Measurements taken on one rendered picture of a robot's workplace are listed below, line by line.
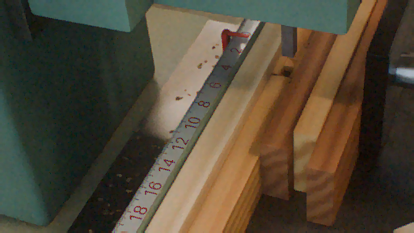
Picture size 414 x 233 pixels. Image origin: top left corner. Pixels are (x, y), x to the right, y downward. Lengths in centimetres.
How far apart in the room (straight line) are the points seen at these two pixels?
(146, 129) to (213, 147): 24
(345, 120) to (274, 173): 6
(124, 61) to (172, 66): 9
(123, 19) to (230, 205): 14
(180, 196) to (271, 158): 7
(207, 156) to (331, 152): 8
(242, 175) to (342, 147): 7
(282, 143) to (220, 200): 6
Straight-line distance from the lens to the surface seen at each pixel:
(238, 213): 47
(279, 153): 48
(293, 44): 54
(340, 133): 48
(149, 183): 46
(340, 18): 47
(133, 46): 72
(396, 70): 53
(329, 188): 47
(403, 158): 54
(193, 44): 81
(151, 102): 75
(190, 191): 46
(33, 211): 64
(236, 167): 48
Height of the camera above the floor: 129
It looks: 43 degrees down
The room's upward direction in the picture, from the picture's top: 7 degrees counter-clockwise
